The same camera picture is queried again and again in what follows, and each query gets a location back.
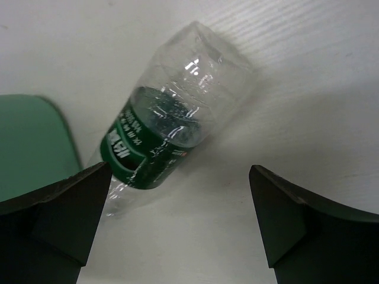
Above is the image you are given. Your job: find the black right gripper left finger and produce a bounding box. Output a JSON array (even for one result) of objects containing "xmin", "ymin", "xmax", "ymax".
[{"xmin": 1, "ymin": 162, "xmax": 112, "ymax": 283}]

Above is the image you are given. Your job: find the green plastic bin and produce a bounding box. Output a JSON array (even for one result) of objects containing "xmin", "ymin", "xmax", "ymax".
[{"xmin": 1, "ymin": 95, "xmax": 82, "ymax": 201}]

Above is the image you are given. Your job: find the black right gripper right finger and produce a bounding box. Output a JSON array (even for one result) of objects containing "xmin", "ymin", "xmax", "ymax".
[{"xmin": 249, "ymin": 165, "xmax": 378, "ymax": 283}]

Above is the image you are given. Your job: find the green label clear bottle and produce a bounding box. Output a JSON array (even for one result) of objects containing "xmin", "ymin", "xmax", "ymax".
[{"xmin": 89, "ymin": 21, "xmax": 254, "ymax": 217}]

